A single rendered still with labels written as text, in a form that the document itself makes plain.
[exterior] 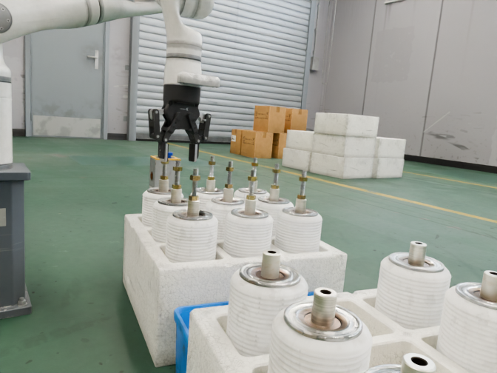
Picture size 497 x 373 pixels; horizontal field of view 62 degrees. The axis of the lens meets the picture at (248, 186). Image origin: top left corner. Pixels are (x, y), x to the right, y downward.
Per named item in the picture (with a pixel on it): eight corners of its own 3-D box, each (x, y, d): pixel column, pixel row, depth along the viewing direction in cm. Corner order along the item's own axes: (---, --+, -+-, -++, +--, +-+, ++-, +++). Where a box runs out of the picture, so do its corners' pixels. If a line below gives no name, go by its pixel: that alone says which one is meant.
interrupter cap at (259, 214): (234, 220, 78) (234, 216, 78) (228, 210, 85) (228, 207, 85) (272, 220, 80) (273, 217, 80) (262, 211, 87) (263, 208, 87)
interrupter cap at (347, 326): (308, 350, 35) (309, 343, 35) (270, 310, 42) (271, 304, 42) (379, 338, 38) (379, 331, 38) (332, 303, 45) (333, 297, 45)
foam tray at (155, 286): (154, 368, 72) (159, 269, 69) (122, 281, 106) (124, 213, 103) (338, 334, 88) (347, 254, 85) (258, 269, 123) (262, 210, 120)
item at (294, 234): (302, 283, 96) (310, 207, 94) (321, 301, 87) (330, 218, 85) (264, 285, 94) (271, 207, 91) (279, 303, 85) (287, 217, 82)
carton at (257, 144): (271, 158, 482) (273, 132, 477) (254, 158, 469) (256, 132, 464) (257, 155, 507) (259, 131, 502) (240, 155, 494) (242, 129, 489)
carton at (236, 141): (249, 152, 535) (251, 129, 530) (259, 155, 515) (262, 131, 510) (229, 152, 519) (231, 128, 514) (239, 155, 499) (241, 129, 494)
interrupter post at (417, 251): (415, 269, 59) (418, 246, 58) (403, 263, 61) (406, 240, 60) (427, 267, 59) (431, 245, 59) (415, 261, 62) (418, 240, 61)
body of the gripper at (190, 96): (190, 85, 90) (188, 129, 91) (154, 81, 84) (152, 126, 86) (210, 85, 84) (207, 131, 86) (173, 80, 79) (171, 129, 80)
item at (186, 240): (152, 303, 80) (156, 213, 77) (191, 291, 87) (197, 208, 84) (183, 323, 74) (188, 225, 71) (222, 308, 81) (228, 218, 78)
